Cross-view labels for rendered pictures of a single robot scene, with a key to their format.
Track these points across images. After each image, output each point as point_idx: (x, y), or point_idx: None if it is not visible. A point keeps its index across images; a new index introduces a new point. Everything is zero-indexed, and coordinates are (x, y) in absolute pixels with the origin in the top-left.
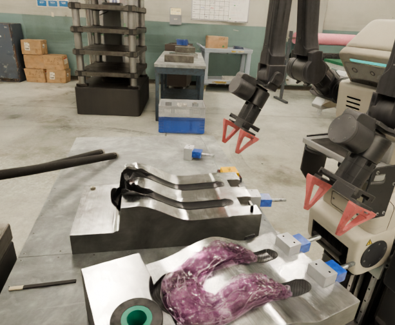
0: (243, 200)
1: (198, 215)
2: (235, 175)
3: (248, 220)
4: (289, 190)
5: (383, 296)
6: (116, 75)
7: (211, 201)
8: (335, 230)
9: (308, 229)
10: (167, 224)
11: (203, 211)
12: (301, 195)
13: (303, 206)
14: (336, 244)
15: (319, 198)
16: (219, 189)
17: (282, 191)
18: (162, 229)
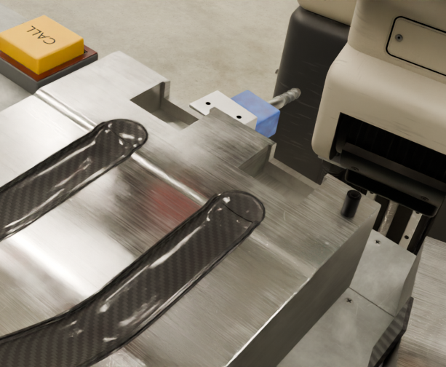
0: (253, 169)
1: (204, 344)
2: (134, 64)
3: (348, 249)
4: (30, 4)
5: (437, 212)
6: None
7: (177, 235)
8: (431, 131)
9: (317, 141)
10: None
11: (204, 309)
12: (68, 9)
13: (86, 36)
14: (428, 163)
15: (112, 4)
16: (153, 162)
17: (17, 12)
18: None
